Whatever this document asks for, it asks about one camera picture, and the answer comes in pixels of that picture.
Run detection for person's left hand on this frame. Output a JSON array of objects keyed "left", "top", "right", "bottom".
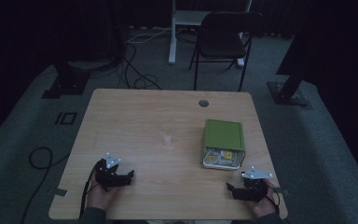
[{"left": 86, "top": 180, "right": 120, "bottom": 213}]

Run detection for yellow label tea bag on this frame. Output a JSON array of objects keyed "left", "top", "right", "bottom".
[
  {"left": 205, "top": 150, "right": 221, "bottom": 165},
  {"left": 219, "top": 149, "right": 235, "bottom": 162}
]

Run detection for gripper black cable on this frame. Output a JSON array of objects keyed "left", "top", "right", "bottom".
[
  {"left": 264, "top": 185, "right": 282, "bottom": 215},
  {"left": 79, "top": 167, "right": 99, "bottom": 219}
]

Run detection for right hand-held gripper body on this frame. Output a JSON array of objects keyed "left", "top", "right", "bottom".
[{"left": 241, "top": 165, "right": 274, "bottom": 203}]

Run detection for black stand base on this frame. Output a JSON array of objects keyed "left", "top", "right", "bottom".
[{"left": 41, "top": 61, "right": 91, "bottom": 100}]

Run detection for black slanted metal stand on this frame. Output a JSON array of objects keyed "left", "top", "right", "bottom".
[{"left": 266, "top": 0, "right": 313, "bottom": 108}]

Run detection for tangled black floor cables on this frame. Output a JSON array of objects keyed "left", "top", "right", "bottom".
[{"left": 115, "top": 40, "right": 162, "bottom": 91}]

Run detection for white box with green lid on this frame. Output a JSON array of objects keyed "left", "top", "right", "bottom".
[{"left": 201, "top": 119, "right": 247, "bottom": 171}]

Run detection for white floor cable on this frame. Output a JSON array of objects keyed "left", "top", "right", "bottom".
[{"left": 126, "top": 26, "right": 173, "bottom": 45}]

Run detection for black folding chair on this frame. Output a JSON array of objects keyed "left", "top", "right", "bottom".
[{"left": 188, "top": 11, "right": 264, "bottom": 92}]

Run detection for black floor cable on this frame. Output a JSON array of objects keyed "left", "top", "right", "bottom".
[{"left": 20, "top": 147, "right": 72, "bottom": 224}]

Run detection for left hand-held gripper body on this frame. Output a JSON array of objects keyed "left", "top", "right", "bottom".
[{"left": 93, "top": 151, "right": 128, "bottom": 192}]

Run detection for person's right hand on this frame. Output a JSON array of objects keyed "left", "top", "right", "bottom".
[{"left": 250, "top": 178, "right": 282, "bottom": 218}]

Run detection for clear plastic cup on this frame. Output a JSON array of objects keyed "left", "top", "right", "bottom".
[{"left": 159, "top": 124, "right": 178, "bottom": 147}]

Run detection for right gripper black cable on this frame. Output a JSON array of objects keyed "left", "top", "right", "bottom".
[{"left": 264, "top": 185, "right": 282, "bottom": 215}]

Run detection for white desk frame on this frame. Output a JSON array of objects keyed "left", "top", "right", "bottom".
[{"left": 168, "top": 0, "right": 254, "bottom": 68}]

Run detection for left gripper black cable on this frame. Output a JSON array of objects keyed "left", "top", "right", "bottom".
[{"left": 79, "top": 167, "right": 99, "bottom": 219}]

